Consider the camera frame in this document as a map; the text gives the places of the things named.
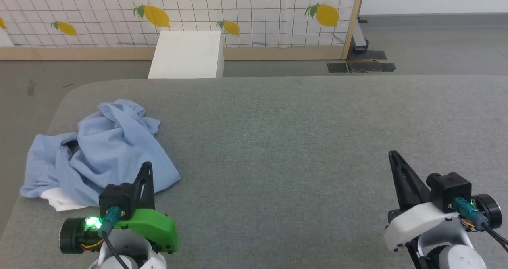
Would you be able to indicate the large black floor plate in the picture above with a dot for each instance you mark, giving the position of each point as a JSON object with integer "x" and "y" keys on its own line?
{"x": 371, "y": 66}

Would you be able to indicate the light blue shirt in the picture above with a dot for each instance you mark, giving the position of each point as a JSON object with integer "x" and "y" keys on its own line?
{"x": 115, "y": 150}

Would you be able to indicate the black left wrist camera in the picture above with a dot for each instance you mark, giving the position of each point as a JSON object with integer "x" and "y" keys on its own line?
{"x": 115, "y": 199}

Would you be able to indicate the grey fabric sofa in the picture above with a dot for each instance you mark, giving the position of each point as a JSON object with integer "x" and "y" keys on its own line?
{"x": 278, "y": 142}

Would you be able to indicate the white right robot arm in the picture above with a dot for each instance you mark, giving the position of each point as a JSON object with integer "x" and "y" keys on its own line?
{"x": 460, "y": 257}

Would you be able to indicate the white box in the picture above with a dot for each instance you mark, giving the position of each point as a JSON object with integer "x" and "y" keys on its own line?
{"x": 186, "y": 54}

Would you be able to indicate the grey metal partition foot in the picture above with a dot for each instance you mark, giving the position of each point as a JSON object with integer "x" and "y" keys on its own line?
{"x": 358, "y": 39}

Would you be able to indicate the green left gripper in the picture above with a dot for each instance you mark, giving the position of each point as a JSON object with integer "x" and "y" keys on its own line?
{"x": 154, "y": 227}

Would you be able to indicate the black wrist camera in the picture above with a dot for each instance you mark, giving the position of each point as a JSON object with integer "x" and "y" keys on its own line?
{"x": 115, "y": 199}
{"x": 452, "y": 189}

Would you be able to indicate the lemon print partition screen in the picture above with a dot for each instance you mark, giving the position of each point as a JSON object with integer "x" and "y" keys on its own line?
{"x": 258, "y": 7}

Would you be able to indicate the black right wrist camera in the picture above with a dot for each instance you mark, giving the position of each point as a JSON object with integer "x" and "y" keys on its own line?
{"x": 452, "y": 189}

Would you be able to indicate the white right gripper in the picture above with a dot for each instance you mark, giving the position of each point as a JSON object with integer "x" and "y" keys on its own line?
{"x": 412, "y": 221}

